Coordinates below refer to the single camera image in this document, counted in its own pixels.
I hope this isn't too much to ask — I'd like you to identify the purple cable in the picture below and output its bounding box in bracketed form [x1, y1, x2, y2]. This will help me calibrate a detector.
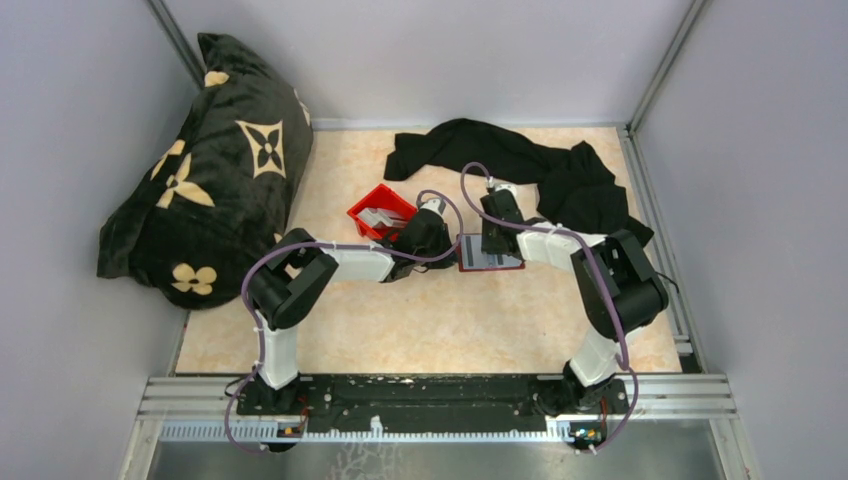
[459, 162, 641, 455]
[223, 189, 465, 456]

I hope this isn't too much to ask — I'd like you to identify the black floral patterned pillow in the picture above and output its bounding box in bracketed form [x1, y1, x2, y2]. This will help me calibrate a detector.
[96, 33, 314, 310]

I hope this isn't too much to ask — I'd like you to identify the red leather card holder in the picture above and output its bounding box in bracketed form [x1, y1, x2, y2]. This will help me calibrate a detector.
[457, 243, 525, 273]

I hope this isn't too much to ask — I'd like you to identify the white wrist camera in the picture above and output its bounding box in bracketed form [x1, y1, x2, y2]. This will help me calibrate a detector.
[493, 183, 518, 197]
[419, 198, 447, 216]

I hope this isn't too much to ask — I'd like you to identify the stack of grey cards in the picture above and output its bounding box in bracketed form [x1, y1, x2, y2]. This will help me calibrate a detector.
[357, 207, 410, 230]

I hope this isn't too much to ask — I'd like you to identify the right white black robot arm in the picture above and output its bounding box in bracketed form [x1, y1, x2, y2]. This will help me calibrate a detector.
[480, 188, 669, 412]

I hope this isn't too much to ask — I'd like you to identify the aluminium frame rail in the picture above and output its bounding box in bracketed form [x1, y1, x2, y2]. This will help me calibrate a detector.
[137, 374, 737, 446]

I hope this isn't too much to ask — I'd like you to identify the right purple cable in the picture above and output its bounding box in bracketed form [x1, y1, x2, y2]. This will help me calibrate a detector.
[459, 162, 641, 455]

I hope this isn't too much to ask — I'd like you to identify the black cloth garment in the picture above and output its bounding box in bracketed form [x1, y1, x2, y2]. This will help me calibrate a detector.
[384, 119, 654, 247]

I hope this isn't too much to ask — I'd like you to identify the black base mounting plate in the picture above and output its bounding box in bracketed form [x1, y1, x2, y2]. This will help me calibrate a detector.
[236, 374, 629, 434]

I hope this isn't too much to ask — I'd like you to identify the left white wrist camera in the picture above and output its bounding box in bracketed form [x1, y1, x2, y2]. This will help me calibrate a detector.
[419, 198, 447, 216]

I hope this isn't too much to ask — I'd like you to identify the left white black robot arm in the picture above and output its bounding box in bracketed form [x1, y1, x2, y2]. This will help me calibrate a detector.
[241, 208, 459, 414]

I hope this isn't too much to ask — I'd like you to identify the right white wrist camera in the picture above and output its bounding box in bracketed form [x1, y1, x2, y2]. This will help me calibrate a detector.
[493, 183, 518, 197]

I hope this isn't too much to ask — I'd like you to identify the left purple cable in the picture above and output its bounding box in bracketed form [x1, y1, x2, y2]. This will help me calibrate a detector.
[223, 189, 465, 456]

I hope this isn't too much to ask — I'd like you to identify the red plastic bin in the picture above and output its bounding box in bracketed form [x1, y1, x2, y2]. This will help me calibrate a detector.
[347, 184, 417, 240]

